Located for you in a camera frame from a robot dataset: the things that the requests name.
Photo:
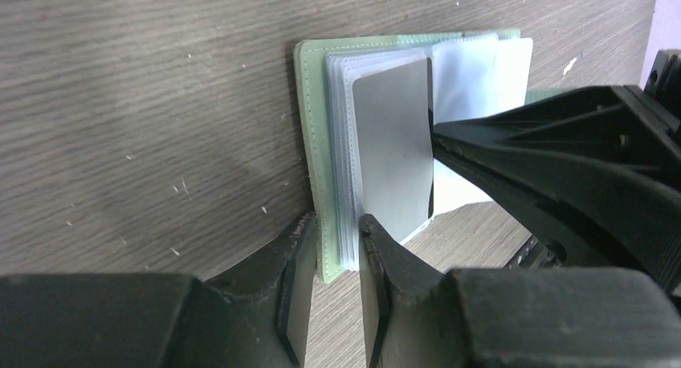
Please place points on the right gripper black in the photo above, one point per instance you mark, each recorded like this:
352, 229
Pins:
593, 173

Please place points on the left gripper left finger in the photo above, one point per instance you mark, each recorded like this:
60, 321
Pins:
255, 314

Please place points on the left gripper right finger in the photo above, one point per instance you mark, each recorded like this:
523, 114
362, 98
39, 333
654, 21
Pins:
417, 316

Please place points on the black credit card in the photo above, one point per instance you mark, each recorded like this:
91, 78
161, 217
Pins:
393, 134

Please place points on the green card holder wallet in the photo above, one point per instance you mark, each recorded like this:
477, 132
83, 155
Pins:
509, 68

